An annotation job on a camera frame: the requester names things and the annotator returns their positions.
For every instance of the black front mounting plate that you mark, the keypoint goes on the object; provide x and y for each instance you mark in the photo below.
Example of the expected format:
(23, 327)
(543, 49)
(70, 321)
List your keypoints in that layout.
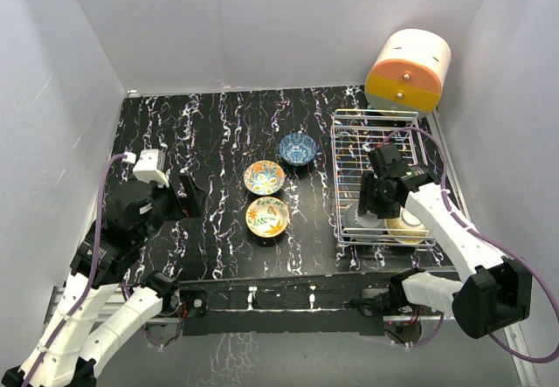
(328, 303)

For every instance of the white wire dish rack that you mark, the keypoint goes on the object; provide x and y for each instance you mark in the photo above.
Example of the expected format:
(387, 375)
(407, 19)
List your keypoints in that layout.
(356, 132)

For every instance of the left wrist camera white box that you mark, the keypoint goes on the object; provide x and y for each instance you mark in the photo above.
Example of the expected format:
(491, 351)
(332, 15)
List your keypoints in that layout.
(149, 168)

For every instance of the blue patterned bowl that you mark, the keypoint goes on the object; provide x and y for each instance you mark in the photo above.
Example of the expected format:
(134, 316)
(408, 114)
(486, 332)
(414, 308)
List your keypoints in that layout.
(298, 149)

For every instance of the orange blue floral bowl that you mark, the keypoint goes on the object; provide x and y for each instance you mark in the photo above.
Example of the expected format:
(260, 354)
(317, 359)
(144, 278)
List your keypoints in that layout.
(264, 178)

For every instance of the red rimmed grey bowl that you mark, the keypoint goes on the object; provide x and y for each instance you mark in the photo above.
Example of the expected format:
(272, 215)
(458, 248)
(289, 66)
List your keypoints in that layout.
(365, 228)

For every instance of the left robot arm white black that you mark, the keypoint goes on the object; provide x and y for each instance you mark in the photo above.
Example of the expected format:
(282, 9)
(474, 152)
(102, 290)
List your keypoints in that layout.
(74, 349)

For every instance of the aluminium frame rail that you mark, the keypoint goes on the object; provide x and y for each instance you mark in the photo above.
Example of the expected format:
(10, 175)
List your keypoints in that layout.
(492, 291)

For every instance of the pink yellow drawer cabinet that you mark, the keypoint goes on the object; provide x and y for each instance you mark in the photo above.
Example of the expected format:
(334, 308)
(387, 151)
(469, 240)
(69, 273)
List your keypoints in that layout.
(409, 73)

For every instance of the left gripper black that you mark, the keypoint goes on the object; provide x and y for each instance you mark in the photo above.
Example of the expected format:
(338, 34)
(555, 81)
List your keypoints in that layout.
(192, 204)

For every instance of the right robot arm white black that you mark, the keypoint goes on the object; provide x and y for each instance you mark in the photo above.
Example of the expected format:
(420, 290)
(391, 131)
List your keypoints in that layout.
(492, 291)

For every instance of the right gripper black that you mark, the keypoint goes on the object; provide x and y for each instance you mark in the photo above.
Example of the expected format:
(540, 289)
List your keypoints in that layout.
(367, 202)

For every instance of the orange green leaf bowl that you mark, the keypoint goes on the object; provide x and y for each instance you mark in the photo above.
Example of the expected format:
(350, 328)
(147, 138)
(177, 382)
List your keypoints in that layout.
(267, 217)

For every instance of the yellow dotted bowl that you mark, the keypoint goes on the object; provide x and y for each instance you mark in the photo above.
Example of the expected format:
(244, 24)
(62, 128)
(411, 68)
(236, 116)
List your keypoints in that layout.
(406, 229)

